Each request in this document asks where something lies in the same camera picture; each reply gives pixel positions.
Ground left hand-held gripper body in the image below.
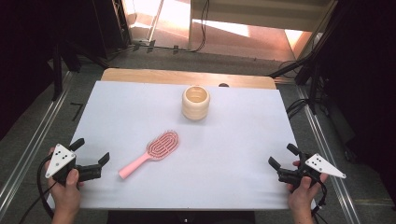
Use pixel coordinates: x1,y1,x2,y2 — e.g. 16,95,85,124
45,143,103,187

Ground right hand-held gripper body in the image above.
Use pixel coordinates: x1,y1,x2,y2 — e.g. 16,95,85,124
276,152,347,190

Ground pink hairbrush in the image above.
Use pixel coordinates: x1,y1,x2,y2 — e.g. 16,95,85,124
118,130,180,180

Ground round wooden cup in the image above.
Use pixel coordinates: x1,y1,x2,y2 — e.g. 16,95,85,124
181,85,211,121

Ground person's left hand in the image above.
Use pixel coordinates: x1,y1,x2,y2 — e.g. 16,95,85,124
45,147,85,214

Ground person's right hand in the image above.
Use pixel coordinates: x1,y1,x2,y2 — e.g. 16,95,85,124
288,160,330,216

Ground white table mat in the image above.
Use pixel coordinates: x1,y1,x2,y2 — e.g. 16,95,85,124
46,80,317,211

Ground black metal stand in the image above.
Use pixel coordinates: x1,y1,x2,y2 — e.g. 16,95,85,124
50,38,110,101

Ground black tripod stand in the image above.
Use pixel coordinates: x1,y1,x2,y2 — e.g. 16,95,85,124
268,0,344,116

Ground wooden table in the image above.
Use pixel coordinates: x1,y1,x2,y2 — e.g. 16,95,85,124
101,67,277,91

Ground white cabinet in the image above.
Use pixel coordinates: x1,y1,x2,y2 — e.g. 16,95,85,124
188,0,339,62

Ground metal floor rail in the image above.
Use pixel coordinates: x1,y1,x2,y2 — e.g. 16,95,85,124
0,71,76,214
297,86,362,224

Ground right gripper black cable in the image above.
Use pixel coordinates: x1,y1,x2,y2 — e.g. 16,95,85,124
310,178,329,224

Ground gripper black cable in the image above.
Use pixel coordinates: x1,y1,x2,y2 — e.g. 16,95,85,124
310,178,329,224
18,153,59,224

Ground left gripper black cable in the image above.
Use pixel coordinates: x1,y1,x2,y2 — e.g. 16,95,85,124
18,153,59,224

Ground bundle of black floor cables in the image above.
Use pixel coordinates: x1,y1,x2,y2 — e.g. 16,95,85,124
285,97,312,120

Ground hanging black cable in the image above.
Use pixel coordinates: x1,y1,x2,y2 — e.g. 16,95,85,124
186,0,211,53

